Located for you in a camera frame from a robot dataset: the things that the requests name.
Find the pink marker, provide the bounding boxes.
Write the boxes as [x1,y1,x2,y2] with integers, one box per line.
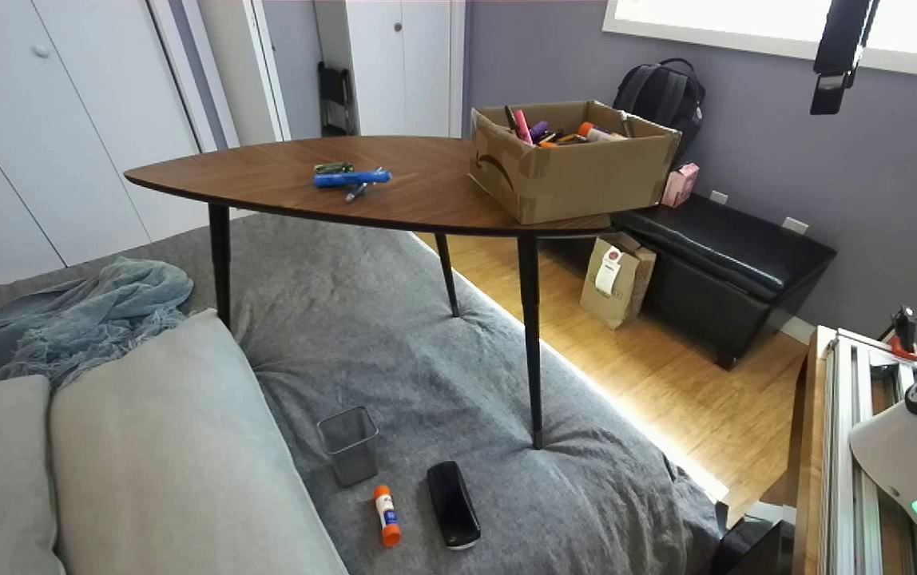
[511,108,535,147]

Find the blue marker on table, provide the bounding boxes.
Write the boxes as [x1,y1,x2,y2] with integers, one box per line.
[312,168,392,187]

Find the cardboard box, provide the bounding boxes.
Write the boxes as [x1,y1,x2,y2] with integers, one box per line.
[468,101,681,224]

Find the green marker on table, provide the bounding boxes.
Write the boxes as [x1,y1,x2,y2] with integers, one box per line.
[312,160,352,174]

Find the pink small box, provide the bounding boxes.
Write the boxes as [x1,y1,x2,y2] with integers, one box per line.
[660,164,701,206]

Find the brown wooden oval table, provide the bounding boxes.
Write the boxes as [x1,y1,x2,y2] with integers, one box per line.
[123,135,613,444]

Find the grey bed mattress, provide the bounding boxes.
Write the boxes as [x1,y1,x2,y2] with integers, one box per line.
[0,212,724,575]

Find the brown paper bag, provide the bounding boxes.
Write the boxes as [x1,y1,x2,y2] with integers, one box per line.
[582,232,655,328]

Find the black mesh pen cup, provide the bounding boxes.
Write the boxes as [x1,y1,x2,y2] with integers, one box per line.
[316,407,378,485]

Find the orange white glue stick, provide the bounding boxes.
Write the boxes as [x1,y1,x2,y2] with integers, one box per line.
[369,485,404,550]

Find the black leather bench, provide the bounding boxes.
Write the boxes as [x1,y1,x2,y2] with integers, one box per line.
[613,196,835,369]

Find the black backpack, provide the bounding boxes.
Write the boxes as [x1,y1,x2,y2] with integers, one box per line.
[613,57,706,138]

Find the grey sofa cushion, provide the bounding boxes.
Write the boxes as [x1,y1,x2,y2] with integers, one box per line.
[0,316,346,575]

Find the blue grey blanket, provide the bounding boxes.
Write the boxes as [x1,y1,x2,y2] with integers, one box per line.
[0,260,194,385]

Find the white closet doors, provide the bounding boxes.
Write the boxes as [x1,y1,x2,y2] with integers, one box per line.
[0,0,203,285]

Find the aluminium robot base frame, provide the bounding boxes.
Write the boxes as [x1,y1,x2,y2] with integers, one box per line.
[789,326,917,575]

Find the black camera on stand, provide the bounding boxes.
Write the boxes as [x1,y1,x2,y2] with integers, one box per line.
[811,0,880,115]

